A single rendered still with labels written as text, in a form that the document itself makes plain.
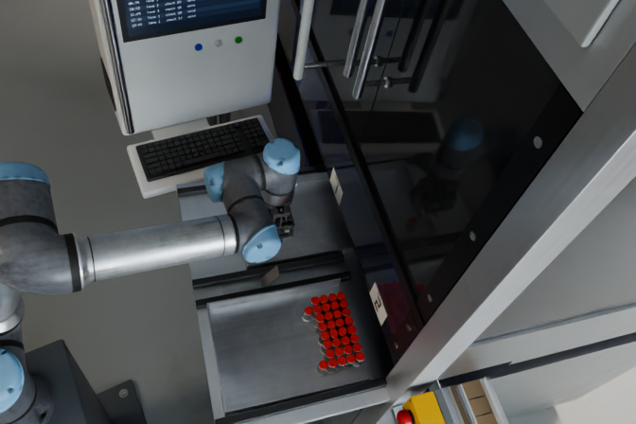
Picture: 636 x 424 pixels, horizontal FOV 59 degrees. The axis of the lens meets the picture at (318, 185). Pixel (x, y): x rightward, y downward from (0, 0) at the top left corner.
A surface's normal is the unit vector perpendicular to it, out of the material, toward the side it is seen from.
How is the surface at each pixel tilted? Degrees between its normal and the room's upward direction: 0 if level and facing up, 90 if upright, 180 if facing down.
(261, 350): 0
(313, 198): 0
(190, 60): 90
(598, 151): 90
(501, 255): 90
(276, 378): 0
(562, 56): 90
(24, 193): 26
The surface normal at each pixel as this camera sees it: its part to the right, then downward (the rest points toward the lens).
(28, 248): 0.34, -0.34
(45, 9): 0.14, -0.59
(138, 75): 0.42, 0.76
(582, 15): -0.95, 0.14
